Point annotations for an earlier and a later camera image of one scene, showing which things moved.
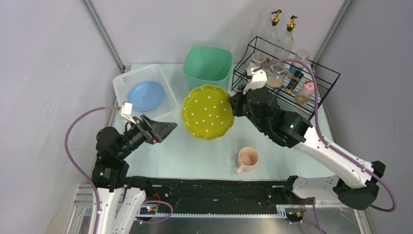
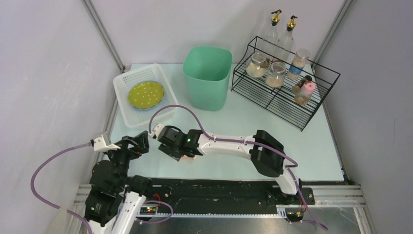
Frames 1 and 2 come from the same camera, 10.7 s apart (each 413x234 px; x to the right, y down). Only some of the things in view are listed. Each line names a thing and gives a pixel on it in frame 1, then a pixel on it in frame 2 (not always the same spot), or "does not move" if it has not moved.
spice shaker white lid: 302,54 does not move
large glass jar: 276,75 does not move
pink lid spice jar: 303,95 does not move
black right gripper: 244,105 → 172,142
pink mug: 248,157 → 186,157
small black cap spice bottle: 297,76 → 296,88
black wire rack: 295,83 does not move
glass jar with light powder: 257,60 does not move
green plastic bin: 207,65 does not move
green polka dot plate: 206,112 → 145,95
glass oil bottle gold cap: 285,44 does not move
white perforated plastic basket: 148,89 does not move
